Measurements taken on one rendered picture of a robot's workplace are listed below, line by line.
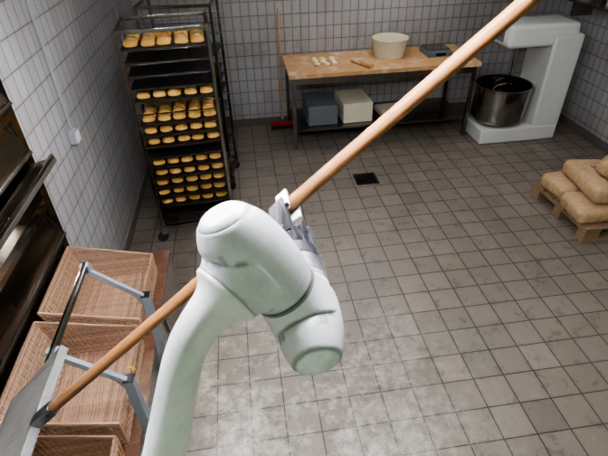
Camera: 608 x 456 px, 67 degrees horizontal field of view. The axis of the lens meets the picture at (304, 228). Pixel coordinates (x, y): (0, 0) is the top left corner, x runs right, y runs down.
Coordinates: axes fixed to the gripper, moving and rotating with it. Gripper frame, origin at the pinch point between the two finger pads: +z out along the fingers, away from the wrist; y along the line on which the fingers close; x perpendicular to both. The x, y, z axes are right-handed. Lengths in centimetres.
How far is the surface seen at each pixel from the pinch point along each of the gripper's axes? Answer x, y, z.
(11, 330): -157, -4, 72
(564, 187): 93, 300, 244
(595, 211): 97, 305, 206
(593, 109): 193, 376, 392
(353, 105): -12, 186, 432
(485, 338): -23, 238, 111
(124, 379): -115, 32, 38
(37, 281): -158, -4, 105
